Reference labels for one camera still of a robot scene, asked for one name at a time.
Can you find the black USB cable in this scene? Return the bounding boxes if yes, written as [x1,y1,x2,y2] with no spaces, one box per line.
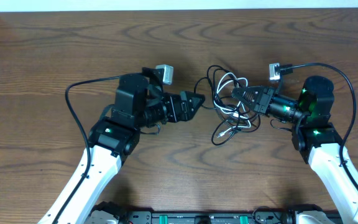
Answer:
[193,64,262,146]

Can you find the white USB cable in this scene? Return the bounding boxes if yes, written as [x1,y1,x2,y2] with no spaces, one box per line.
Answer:
[213,72,252,138]

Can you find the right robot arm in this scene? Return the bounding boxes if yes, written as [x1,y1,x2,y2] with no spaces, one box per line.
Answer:
[232,76,358,223]

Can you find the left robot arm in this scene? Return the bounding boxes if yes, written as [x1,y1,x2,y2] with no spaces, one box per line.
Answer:
[39,71,205,223]

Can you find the right camera cable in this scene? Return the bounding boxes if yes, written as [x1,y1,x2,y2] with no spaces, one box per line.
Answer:
[280,62,358,215]

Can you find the camera cable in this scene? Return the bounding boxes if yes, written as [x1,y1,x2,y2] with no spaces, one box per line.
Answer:
[51,74,144,224]
[280,62,358,215]

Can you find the left camera cable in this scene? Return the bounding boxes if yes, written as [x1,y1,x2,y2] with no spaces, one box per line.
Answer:
[51,74,144,224]

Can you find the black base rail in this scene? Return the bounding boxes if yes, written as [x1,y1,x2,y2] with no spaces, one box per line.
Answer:
[126,210,341,224]

